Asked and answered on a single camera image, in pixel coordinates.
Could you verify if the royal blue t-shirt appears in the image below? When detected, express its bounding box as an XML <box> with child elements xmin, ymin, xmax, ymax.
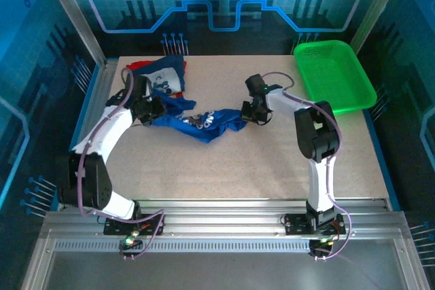
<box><xmin>151</xmin><ymin>91</ymin><xmax>249</xmax><ymax>144</ymax></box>

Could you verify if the navy t-shirt white cartoon print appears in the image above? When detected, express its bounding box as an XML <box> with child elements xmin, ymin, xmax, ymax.
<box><xmin>134</xmin><ymin>54</ymin><xmax>188</xmax><ymax>98</ymax></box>

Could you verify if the red t-shirt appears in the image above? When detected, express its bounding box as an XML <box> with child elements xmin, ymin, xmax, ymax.
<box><xmin>126</xmin><ymin>60</ymin><xmax>188</xmax><ymax>74</ymax></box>

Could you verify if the green plastic basket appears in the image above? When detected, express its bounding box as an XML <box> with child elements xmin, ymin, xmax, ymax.
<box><xmin>293</xmin><ymin>39</ymin><xmax>378</xmax><ymax>116</ymax></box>

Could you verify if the aluminium frame rail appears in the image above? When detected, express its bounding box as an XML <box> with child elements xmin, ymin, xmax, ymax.
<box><xmin>20</xmin><ymin>198</ymin><xmax>432</xmax><ymax>290</ymax></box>

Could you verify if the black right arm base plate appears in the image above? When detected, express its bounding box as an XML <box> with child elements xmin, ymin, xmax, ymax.
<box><xmin>283</xmin><ymin>213</ymin><xmax>347</xmax><ymax>236</ymax></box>

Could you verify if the aluminium frame post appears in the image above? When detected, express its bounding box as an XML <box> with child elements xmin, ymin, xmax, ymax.
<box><xmin>37</xmin><ymin>0</ymin><xmax>109</xmax><ymax>68</ymax></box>
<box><xmin>349</xmin><ymin>0</ymin><xmax>410</xmax><ymax>54</ymax></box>

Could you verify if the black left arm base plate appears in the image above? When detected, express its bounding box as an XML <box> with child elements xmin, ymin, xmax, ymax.
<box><xmin>103</xmin><ymin>213</ymin><xmax>166</xmax><ymax>236</ymax></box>

